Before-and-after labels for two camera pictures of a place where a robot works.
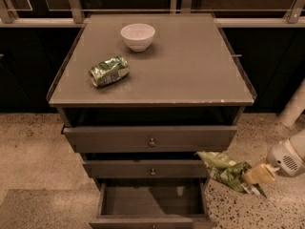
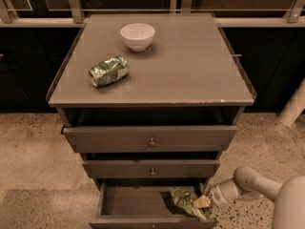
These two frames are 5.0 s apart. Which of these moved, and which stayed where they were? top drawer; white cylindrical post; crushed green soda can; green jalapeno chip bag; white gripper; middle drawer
Moved: green jalapeno chip bag; white gripper
Stayed: crushed green soda can; white cylindrical post; middle drawer; top drawer
